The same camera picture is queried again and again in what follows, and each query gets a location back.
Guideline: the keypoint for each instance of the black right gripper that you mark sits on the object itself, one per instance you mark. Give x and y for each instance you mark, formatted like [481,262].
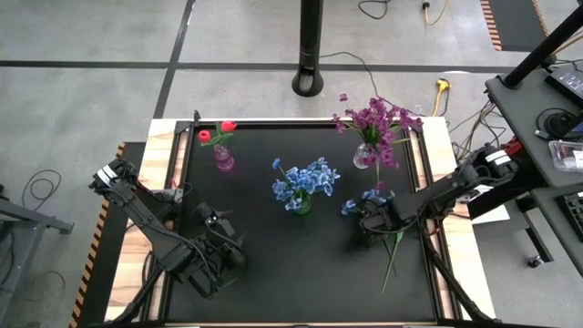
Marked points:
[380,218]

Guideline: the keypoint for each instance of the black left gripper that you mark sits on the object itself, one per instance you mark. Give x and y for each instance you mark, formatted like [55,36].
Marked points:
[223,246]

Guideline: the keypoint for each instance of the blue artificial flower bunch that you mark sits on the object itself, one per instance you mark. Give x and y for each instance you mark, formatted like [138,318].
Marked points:
[319,175]
[373,197]
[283,187]

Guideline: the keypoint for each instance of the purple artificial flower bunch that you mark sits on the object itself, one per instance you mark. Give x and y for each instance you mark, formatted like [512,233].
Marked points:
[401,119]
[364,120]
[386,155]

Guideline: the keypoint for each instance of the green patterned glass vase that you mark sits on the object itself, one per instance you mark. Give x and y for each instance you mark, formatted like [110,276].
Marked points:
[303,206]

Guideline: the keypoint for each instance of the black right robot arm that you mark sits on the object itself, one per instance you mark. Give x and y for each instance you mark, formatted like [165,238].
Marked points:
[455,187]

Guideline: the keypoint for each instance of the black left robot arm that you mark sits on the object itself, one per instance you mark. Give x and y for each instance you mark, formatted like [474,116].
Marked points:
[150,228]

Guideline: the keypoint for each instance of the clear glass vase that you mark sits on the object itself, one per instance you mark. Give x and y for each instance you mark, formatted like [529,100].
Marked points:
[361,157]

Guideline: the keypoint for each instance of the pink ribbed glass vase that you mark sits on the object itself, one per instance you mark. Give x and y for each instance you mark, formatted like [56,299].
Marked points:
[224,159]

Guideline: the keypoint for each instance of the black table mat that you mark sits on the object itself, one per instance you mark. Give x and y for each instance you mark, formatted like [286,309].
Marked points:
[282,282]

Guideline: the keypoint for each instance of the white board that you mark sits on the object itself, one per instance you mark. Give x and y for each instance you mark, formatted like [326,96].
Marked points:
[492,214]

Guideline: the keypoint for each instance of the black mat with striped edge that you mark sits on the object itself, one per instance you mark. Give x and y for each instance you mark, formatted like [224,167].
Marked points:
[519,23]
[107,282]

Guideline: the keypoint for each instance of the red device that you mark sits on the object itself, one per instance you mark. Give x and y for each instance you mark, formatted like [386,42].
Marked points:
[514,146]

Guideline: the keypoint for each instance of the black caster wheel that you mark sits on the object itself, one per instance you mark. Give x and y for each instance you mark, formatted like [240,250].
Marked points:
[534,261]

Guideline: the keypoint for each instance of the grey side desk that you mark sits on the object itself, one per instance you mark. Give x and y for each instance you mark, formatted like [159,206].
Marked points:
[546,214]
[524,118]

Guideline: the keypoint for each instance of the black pole stand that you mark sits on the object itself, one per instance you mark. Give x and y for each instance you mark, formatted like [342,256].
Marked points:
[309,45]

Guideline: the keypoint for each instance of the grey metal stand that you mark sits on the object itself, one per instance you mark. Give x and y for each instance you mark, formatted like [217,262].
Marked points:
[32,221]

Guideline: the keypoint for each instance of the black keyboard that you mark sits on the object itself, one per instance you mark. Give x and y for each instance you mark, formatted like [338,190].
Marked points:
[575,214]

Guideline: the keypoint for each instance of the clear plastic box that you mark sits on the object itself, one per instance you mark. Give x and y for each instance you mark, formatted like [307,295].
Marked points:
[567,156]

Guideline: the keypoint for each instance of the black keypad device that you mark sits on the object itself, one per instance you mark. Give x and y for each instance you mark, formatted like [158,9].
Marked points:
[569,82]

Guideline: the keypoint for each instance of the black slanted pole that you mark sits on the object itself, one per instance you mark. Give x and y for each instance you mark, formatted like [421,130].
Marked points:
[542,50]

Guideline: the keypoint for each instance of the black aluminium frame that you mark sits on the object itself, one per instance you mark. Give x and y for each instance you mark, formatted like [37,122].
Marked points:
[296,123]

